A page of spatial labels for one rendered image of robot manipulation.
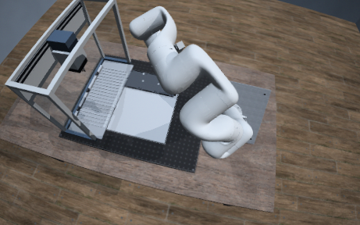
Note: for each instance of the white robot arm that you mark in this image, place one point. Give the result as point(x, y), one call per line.
point(177, 72)

